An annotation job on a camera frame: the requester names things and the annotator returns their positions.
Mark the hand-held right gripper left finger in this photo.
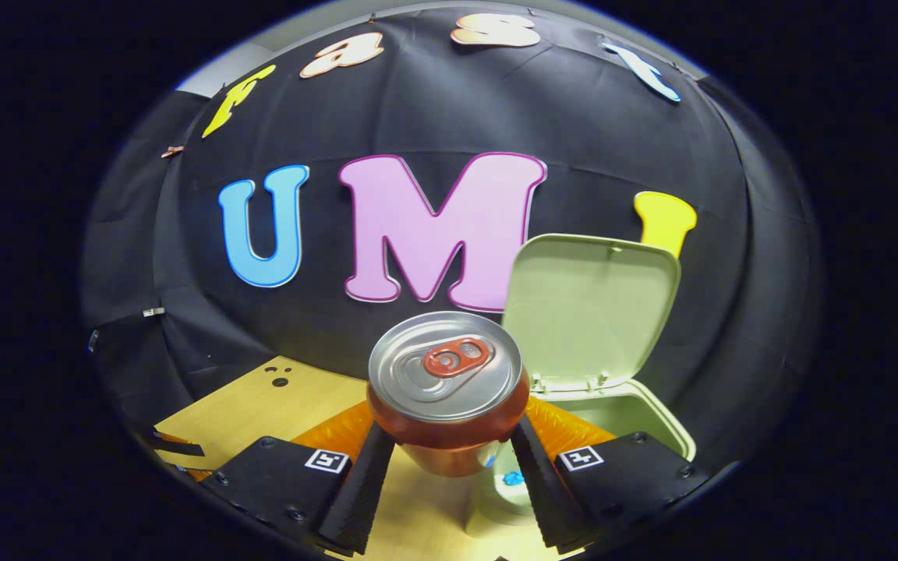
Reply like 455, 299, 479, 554
200, 421, 397, 556

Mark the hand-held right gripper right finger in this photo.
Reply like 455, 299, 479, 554
510, 397, 712, 556

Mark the orange pop can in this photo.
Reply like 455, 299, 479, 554
367, 311, 532, 478

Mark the pale green desktop garbage bin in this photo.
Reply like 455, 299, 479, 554
468, 234, 698, 538

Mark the wooden desktop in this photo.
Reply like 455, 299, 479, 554
154, 356, 575, 561

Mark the black backdrop cloth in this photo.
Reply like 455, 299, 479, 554
79, 4, 822, 468

